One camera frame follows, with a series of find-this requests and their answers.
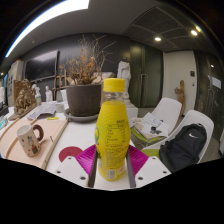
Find grey round pot saucer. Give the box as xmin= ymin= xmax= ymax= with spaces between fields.
xmin=63 ymin=108 xmax=101 ymax=123

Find wooden figure sculpture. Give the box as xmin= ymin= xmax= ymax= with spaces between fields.
xmin=174 ymin=79 xmax=186 ymax=109

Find dried plant in grey pot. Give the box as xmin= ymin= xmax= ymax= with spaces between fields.
xmin=59 ymin=34 xmax=118 ymax=118

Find black wall screen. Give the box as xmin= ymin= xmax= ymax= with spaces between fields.
xmin=23 ymin=49 xmax=59 ymax=82

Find black backpack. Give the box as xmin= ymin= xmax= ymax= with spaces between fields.
xmin=158 ymin=123 xmax=208 ymax=174

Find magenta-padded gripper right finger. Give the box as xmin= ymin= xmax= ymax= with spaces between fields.
xmin=125 ymin=144 xmax=173 ymax=189

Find papers stack on chair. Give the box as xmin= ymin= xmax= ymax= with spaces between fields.
xmin=133 ymin=112 xmax=170 ymax=140

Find tall white plaster statue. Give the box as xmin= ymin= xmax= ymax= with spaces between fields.
xmin=116 ymin=59 xmax=139 ymax=119

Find long ceiling light strip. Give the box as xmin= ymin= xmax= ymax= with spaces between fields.
xmin=4 ymin=0 xmax=91 ymax=58

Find wooden easel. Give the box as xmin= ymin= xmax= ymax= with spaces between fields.
xmin=53 ymin=68 xmax=68 ymax=101

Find brown carved wooden sculpture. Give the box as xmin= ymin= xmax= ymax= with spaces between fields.
xmin=8 ymin=78 xmax=38 ymax=122

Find white cabinet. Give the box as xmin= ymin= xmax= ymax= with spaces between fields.
xmin=7 ymin=60 xmax=25 ymax=107

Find ceiling spot lights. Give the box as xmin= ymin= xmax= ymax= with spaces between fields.
xmin=154 ymin=25 xmax=202 ymax=42

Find dark double door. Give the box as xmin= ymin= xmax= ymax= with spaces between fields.
xmin=129 ymin=41 xmax=164 ymax=108

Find printed paper sheets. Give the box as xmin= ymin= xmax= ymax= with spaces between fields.
xmin=26 ymin=101 xmax=58 ymax=121

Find light wooden drawing board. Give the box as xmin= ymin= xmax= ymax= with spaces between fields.
xmin=0 ymin=117 xmax=69 ymax=170

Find yellow drink bottle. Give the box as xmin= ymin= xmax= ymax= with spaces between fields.
xmin=94 ymin=77 xmax=132 ymax=183

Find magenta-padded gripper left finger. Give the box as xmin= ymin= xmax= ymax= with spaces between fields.
xmin=51 ymin=143 xmax=100 ymax=189

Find white mug with brown handle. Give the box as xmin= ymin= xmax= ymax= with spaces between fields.
xmin=16 ymin=123 xmax=45 ymax=158

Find flat round red coaster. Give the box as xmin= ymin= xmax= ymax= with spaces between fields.
xmin=58 ymin=145 xmax=84 ymax=164

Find white chair with backpack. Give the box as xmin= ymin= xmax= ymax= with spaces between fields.
xmin=141 ymin=109 xmax=215 ymax=164

